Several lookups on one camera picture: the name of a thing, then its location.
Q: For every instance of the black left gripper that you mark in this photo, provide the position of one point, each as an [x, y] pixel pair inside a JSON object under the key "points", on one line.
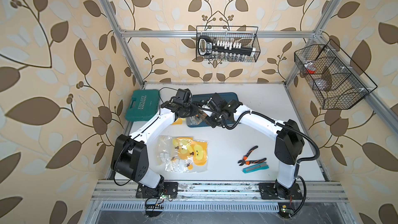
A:
{"points": [[195, 109]]}

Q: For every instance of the green plastic tool case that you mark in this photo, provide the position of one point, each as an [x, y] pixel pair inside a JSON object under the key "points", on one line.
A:
{"points": [[143, 106]]}

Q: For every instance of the dark blue tray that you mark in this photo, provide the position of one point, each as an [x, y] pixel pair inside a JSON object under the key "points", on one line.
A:
{"points": [[227, 96]]}

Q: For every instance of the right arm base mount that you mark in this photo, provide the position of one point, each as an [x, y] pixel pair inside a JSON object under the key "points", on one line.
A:
{"points": [[295, 195]]}

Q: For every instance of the stack of duck bags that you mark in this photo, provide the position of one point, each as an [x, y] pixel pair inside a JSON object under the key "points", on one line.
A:
{"points": [[182, 154]]}

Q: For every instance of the teal utility knife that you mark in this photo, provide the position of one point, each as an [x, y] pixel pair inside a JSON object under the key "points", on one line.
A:
{"points": [[256, 167]]}

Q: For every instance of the red item in basket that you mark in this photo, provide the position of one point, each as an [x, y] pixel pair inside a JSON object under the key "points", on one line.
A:
{"points": [[310, 69]]}

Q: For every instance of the black wire basket back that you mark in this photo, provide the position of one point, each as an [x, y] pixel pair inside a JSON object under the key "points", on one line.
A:
{"points": [[247, 36]]}

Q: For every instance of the black wire basket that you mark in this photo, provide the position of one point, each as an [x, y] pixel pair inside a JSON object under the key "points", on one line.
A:
{"points": [[247, 36], [340, 81]]}

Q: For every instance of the clear resealable duck bag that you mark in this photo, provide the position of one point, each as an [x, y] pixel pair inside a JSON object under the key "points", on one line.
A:
{"points": [[192, 122]]}

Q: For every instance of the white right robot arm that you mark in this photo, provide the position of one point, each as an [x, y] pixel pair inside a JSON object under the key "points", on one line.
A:
{"points": [[289, 141]]}

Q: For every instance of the black socket set holder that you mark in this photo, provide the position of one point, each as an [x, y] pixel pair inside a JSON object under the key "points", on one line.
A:
{"points": [[206, 47]]}

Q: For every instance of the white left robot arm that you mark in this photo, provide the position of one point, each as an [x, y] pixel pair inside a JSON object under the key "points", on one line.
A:
{"points": [[130, 155]]}

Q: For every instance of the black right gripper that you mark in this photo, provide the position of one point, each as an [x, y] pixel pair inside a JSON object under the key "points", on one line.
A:
{"points": [[210, 122]]}

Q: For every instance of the black wire basket right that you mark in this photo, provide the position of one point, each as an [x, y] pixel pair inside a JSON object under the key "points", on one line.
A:
{"points": [[340, 81]]}

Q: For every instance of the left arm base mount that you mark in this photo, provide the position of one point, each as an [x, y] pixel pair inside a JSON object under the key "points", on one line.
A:
{"points": [[156, 197]]}

